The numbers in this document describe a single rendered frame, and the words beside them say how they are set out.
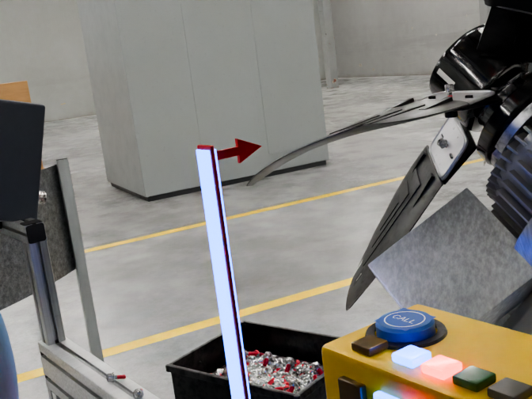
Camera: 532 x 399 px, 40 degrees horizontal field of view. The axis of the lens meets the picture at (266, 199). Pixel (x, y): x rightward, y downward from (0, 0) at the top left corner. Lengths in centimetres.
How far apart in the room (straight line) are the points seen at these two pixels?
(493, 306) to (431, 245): 10
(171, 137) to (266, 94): 106
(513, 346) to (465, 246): 39
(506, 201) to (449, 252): 9
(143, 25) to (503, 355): 646
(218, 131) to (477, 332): 660
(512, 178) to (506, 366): 44
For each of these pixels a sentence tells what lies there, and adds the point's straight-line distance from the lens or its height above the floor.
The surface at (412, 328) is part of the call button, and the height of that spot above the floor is 108.
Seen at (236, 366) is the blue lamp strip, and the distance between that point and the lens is 74.
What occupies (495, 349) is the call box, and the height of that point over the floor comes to 107.
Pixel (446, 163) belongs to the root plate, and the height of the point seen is 110.
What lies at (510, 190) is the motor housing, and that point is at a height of 108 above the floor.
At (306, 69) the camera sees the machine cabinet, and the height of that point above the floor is 100.
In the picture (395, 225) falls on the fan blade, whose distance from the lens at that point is 104.
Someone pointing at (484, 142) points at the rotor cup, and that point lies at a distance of 93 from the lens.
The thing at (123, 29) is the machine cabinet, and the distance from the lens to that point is 679.
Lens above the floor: 127
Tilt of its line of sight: 12 degrees down
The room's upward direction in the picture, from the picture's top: 7 degrees counter-clockwise
